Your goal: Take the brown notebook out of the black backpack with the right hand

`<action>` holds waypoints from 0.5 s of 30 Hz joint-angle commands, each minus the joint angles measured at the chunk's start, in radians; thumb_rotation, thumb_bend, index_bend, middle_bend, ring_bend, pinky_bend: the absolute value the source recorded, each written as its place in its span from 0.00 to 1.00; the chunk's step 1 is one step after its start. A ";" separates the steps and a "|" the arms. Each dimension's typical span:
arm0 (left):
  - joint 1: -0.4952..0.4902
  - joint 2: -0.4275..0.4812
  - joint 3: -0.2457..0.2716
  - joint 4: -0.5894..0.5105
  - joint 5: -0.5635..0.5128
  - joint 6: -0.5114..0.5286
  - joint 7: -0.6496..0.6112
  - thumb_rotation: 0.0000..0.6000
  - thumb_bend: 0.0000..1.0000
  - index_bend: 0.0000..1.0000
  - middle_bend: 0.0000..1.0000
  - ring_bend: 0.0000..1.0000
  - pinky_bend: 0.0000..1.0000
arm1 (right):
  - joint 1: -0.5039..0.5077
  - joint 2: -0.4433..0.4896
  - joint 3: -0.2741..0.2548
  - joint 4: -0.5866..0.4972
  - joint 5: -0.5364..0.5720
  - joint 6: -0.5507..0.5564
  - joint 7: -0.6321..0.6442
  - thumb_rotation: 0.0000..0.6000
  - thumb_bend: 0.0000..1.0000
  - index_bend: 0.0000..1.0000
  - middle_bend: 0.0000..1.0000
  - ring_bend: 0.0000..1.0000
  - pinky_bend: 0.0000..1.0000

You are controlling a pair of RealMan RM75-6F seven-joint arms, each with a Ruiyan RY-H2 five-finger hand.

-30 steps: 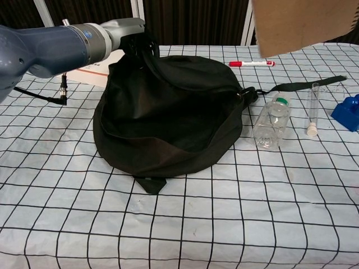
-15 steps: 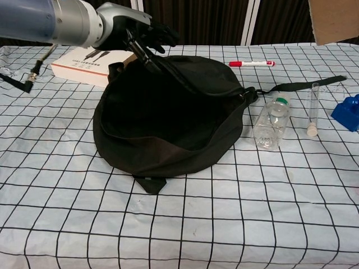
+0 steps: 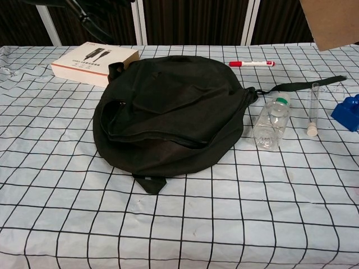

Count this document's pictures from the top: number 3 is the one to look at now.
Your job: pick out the dark brown curtain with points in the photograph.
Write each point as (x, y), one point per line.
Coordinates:
(196, 22)

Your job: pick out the blue toy building block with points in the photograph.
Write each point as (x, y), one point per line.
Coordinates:
(346, 112)

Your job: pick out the black backpack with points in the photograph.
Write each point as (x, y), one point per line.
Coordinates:
(174, 117)

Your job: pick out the clear test tube white stopper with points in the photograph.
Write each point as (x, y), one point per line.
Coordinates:
(312, 112)

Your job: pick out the white frame post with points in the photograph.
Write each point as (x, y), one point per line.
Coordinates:
(251, 22)
(49, 25)
(139, 25)

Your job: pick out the red and white marker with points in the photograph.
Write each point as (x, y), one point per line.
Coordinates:
(252, 64)

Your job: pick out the white black-grid tablecloth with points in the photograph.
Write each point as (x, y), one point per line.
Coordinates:
(196, 224)

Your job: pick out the brown kraft notebook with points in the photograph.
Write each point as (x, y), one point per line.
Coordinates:
(331, 22)

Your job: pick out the clear plastic bottle green cap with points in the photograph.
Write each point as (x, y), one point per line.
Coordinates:
(270, 123)

